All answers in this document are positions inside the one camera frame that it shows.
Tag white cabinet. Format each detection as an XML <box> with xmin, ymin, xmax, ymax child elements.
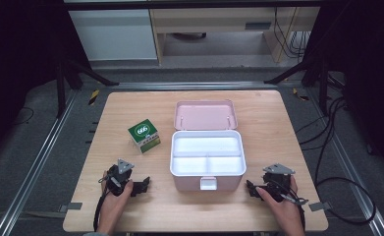
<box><xmin>68</xmin><ymin>8</ymin><xmax>158</xmax><ymax>62</ymax></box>

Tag person's left hand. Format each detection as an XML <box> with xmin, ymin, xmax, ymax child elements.
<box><xmin>97</xmin><ymin>178</ymin><xmax>135</xmax><ymax>234</ymax></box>

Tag light wooden desk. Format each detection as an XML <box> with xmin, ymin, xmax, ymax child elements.
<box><xmin>148</xmin><ymin>6</ymin><xmax>321</xmax><ymax>64</ymax></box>

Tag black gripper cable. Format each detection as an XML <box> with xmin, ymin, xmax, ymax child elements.
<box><xmin>92</xmin><ymin>175</ymin><xmax>113</xmax><ymax>232</ymax></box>
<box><xmin>271</xmin><ymin>179</ymin><xmax>309</xmax><ymax>230</ymax></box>

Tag black cables under desk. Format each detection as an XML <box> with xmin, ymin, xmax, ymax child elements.
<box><xmin>273</xmin><ymin>7</ymin><xmax>312</xmax><ymax>61</ymax></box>

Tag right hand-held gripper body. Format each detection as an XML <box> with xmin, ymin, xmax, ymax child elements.
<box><xmin>261</xmin><ymin>162</ymin><xmax>297</xmax><ymax>203</ymax></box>

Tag black looped floor cable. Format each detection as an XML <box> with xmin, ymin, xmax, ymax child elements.
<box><xmin>314</xmin><ymin>176</ymin><xmax>377</xmax><ymax>227</ymax></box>

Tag yellow black tape strip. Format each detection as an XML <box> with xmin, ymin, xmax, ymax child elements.
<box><xmin>292</xmin><ymin>87</ymin><xmax>310</xmax><ymax>102</ymax></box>
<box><xmin>87</xmin><ymin>89</ymin><xmax>101</xmax><ymax>106</ymax></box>

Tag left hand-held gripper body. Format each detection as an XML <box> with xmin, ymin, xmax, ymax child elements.
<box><xmin>104</xmin><ymin>158</ymin><xmax>136</xmax><ymax>198</ymax></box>

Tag black floor cables bundle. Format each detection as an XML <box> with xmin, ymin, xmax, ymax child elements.
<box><xmin>296</xmin><ymin>95</ymin><xmax>349</xmax><ymax>185</ymax></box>

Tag black metal stand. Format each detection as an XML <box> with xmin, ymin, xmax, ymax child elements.
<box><xmin>55</xmin><ymin>57</ymin><xmax>121</xmax><ymax>119</ymax></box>
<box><xmin>263</xmin><ymin>57</ymin><xmax>332</xmax><ymax>116</ymax></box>

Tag person's right hand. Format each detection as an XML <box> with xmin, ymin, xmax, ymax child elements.
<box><xmin>255</xmin><ymin>176</ymin><xmax>307</xmax><ymax>230</ymax></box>

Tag grey table bracket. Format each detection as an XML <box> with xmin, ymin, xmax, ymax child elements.
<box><xmin>308</xmin><ymin>201</ymin><xmax>332</xmax><ymax>212</ymax></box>
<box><xmin>58</xmin><ymin>202</ymin><xmax>83</xmax><ymax>213</ymax></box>

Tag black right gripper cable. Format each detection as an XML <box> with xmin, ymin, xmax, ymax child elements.
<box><xmin>271</xmin><ymin>179</ymin><xmax>309</xmax><ymax>230</ymax></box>

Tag green and white cube box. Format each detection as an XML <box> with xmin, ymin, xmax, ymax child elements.
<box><xmin>127</xmin><ymin>118</ymin><xmax>162</xmax><ymax>154</ymax></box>

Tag pink storage box with lid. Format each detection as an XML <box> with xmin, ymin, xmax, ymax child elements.
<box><xmin>169</xmin><ymin>99</ymin><xmax>247</xmax><ymax>192</ymax></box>

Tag aluminium floor rail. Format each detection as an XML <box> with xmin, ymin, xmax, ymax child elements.
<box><xmin>109</xmin><ymin>81</ymin><xmax>278</xmax><ymax>91</ymax></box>
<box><xmin>305</xmin><ymin>88</ymin><xmax>384</xmax><ymax>236</ymax></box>
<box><xmin>0</xmin><ymin>90</ymin><xmax>79</xmax><ymax>236</ymax></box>

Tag thin black floor cable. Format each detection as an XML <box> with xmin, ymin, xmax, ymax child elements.
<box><xmin>13</xmin><ymin>105</ymin><xmax>35</xmax><ymax>126</ymax></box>

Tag black curtain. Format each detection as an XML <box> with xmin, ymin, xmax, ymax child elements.
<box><xmin>305</xmin><ymin>0</ymin><xmax>384</xmax><ymax>180</ymax></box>
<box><xmin>0</xmin><ymin>0</ymin><xmax>82</xmax><ymax>161</ymax></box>

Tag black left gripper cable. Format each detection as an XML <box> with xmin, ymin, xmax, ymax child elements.
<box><xmin>92</xmin><ymin>175</ymin><xmax>113</xmax><ymax>232</ymax></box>

